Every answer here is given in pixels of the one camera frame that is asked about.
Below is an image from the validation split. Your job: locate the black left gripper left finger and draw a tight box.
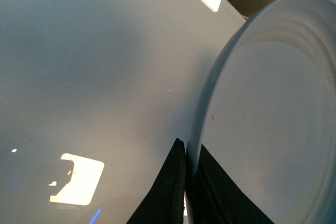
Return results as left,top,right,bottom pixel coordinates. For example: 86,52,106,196
127,138,186,223

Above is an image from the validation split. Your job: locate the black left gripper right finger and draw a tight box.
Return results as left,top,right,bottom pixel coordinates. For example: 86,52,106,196
193,146,273,223

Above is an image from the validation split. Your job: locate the light blue plate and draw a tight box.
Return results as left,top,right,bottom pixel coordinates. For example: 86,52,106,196
187,0,335,223

